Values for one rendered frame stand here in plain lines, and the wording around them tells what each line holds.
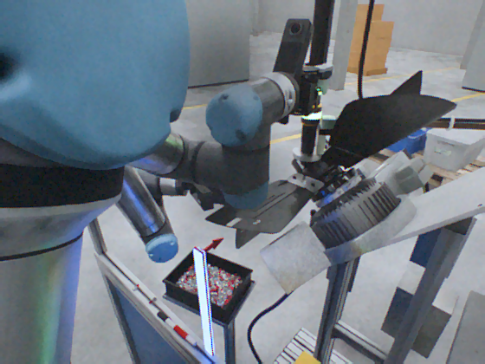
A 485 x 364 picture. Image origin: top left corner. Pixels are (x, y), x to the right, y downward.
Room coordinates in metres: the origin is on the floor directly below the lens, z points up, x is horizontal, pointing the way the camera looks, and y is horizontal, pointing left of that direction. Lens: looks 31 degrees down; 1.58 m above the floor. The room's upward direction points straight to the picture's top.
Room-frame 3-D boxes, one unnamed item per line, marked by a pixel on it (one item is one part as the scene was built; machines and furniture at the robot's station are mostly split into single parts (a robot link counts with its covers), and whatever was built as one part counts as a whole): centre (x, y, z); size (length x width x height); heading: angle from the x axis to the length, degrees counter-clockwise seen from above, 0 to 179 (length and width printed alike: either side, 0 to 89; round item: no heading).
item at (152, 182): (0.69, 0.26, 1.17); 0.11 x 0.08 x 0.09; 85
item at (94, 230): (0.76, 0.48, 0.96); 0.03 x 0.03 x 0.20; 48
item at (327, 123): (0.67, -0.16, 1.31); 0.09 x 0.07 x 0.10; 83
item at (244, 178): (0.44, 0.01, 1.34); 0.11 x 0.08 x 0.11; 70
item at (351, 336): (0.63, -0.40, 0.56); 0.19 x 0.04 x 0.04; 48
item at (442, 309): (0.62, -0.55, 0.73); 0.15 x 0.09 x 0.22; 48
